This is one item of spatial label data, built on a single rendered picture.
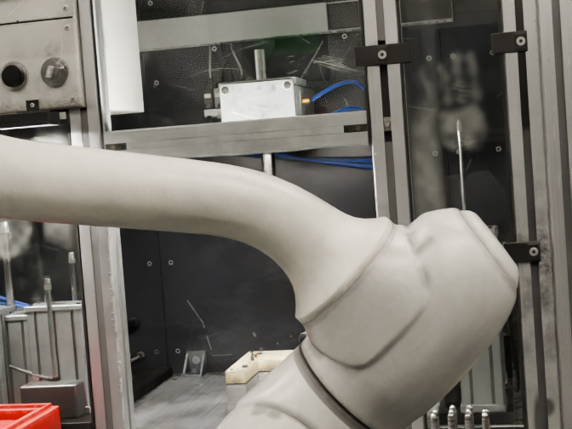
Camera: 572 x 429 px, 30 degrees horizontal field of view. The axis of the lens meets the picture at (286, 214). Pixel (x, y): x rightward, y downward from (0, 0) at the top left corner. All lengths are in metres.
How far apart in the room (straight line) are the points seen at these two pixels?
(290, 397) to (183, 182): 0.18
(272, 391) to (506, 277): 0.19
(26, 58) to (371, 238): 0.85
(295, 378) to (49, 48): 0.82
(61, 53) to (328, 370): 0.83
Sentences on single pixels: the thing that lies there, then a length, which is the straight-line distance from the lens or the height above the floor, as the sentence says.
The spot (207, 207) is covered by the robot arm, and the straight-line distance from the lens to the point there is 0.77.
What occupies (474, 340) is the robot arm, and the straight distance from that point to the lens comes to 0.78.
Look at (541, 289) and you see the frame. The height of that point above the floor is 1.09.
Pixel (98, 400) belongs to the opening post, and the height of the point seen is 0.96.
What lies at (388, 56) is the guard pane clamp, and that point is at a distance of 1.40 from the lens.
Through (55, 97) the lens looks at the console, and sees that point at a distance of 1.50.
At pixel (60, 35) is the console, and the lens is 1.51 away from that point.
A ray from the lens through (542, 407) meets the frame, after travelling 1.44.
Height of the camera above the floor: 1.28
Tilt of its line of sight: 3 degrees down
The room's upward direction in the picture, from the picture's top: 4 degrees counter-clockwise
